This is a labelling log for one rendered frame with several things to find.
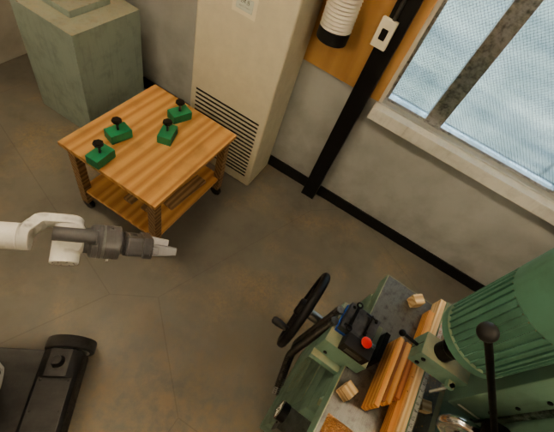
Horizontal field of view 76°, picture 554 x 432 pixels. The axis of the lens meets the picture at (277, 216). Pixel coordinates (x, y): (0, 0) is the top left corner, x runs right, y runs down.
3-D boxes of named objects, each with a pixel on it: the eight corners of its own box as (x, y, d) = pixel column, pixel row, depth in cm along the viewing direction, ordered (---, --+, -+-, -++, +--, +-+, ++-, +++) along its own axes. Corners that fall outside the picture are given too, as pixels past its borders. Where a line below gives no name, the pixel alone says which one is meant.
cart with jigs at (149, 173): (156, 148, 246) (154, 66, 195) (224, 193, 239) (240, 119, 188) (77, 207, 207) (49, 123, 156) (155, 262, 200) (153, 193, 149)
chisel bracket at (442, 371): (411, 339, 103) (428, 330, 96) (454, 369, 101) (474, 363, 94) (403, 361, 98) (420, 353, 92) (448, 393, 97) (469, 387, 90)
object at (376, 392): (387, 344, 109) (400, 336, 103) (391, 346, 109) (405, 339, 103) (360, 407, 97) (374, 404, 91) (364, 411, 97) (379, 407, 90)
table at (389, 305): (358, 265, 131) (365, 257, 126) (430, 315, 126) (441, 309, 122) (269, 423, 95) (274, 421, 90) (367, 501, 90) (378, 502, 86)
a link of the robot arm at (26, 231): (81, 255, 93) (19, 252, 88) (85, 221, 95) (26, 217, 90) (79, 249, 87) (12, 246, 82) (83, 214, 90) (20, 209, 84)
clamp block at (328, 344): (334, 310, 115) (346, 300, 107) (370, 336, 113) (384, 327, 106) (313, 348, 106) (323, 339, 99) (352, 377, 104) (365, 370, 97)
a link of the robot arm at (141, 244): (143, 257, 105) (99, 254, 99) (148, 225, 104) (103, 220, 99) (150, 269, 94) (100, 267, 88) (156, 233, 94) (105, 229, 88)
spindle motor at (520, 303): (450, 289, 90) (558, 223, 65) (513, 332, 87) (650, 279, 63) (431, 347, 79) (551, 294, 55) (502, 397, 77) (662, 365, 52)
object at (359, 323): (346, 305, 107) (354, 298, 102) (378, 327, 105) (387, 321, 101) (327, 341, 99) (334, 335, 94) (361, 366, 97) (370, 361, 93)
